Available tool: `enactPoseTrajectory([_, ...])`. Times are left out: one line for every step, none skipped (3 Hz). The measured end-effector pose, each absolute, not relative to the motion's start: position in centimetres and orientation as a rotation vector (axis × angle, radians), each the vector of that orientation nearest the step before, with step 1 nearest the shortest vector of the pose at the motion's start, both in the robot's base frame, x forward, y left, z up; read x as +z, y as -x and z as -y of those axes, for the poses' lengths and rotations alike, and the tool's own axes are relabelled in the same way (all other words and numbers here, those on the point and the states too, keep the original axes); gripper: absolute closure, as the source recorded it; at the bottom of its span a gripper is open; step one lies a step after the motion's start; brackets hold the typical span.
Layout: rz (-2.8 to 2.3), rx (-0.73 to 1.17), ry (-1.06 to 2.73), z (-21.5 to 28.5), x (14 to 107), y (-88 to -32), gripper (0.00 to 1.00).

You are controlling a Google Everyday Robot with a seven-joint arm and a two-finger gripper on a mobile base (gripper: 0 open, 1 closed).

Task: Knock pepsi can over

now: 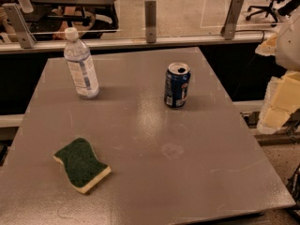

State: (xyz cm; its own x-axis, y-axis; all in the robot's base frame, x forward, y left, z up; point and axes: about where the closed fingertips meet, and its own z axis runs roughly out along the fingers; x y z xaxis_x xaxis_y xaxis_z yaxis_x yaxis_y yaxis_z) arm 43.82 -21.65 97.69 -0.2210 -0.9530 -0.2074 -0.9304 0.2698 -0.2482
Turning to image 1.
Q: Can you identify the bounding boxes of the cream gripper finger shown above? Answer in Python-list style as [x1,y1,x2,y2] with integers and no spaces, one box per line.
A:
[255,34,278,56]
[257,70,300,134]

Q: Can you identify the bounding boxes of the blue pepsi can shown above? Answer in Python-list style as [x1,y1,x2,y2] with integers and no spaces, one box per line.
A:
[164,62,190,108]

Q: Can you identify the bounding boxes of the black office chair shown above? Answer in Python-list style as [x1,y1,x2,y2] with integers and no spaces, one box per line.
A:
[245,0,300,25]

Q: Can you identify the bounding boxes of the clear plastic water bottle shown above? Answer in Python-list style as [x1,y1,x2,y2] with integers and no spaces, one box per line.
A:
[64,27,99,98]

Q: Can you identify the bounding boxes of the green and yellow sponge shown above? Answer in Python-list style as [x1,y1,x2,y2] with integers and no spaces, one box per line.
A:
[53,138,112,194]

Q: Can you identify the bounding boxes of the black desk behind glass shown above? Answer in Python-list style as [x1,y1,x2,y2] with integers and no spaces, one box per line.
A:
[29,0,120,39]

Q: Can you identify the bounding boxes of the black cable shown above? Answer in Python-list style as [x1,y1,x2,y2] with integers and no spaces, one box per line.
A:
[234,28,266,44]

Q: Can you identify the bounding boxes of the metal barrier rail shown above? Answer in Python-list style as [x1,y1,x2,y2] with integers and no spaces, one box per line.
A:
[0,30,275,54]

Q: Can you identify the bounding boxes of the right metal glass bracket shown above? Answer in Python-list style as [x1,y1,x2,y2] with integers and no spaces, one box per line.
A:
[220,0,244,40]

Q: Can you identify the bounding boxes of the metal glass bracket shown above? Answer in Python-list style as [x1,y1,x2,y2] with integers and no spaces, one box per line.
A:
[3,3,36,49]
[144,0,157,43]
[220,0,244,40]

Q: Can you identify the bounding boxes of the middle metal glass bracket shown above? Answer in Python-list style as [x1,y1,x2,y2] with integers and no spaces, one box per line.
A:
[144,0,157,43]

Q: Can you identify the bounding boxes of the left metal glass bracket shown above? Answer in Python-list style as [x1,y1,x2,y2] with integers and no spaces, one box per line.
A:
[3,3,36,49]

